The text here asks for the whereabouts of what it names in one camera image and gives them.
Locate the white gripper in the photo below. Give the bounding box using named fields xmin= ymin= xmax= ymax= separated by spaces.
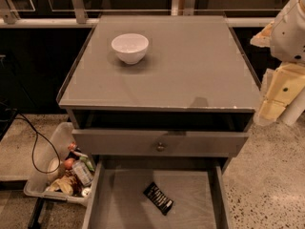
xmin=250 ymin=0 xmax=305 ymax=126

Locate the black rxbar chocolate wrapper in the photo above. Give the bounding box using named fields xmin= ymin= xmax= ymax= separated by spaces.
xmin=143 ymin=182 xmax=173 ymax=216

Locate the grey drawer cabinet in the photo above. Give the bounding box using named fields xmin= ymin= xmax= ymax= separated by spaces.
xmin=55 ymin=14 xmax=262 ymax=165

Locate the brass drawer knob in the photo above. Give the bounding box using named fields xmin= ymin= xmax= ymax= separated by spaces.
xmin=156 ymin=142 xmax=166 ymax=152

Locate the grey upper drawer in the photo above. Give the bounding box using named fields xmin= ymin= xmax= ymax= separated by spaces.
xmin=72 ymin=129 xmax=249 ymax=157

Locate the open grey middle drawer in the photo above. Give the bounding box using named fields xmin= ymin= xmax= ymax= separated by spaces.
xmin=82 ymin=157 xmax=234 ymax=229

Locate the metal window railing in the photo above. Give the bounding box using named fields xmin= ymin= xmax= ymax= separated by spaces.
xmin=0 ymin=0 xmax=289 ymax=28

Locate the white ceramic bowl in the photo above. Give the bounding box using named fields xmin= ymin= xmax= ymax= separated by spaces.
xmin=112 ymin=33 xmax=149 ymax=65

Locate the green packaged snack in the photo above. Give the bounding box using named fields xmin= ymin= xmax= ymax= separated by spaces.
xmin=68 ymin=142 xmax=94 ymax=172

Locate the small plastic bottle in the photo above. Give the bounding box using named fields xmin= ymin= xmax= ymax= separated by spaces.
xmin=72 ymin=160 xmax=93 ymax=186

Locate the clear plastic bin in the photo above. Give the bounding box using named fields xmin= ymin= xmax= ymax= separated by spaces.
xmin=24 ymin=122 xmax=95 ymax=206

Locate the orange round fruit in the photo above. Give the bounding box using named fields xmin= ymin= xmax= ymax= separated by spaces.
xmin=64 ymin=158 xmax=75 ymax=170

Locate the crumpled yellow snack bag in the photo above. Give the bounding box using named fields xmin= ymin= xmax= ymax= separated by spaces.
xmin=47 ymin=176 xmax=79 ymax=196

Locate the white cup in bin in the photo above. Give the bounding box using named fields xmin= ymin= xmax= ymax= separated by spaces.
xmin=47 ymin=157 xmax=61 ymax=182

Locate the white pipe post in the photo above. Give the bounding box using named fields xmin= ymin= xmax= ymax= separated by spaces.
xmin=281 ymin=88 xmax=305 ymax=126

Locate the black cable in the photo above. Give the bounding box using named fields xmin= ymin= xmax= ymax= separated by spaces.
xmin=0 ymin=100 xmax=61 ymax=175

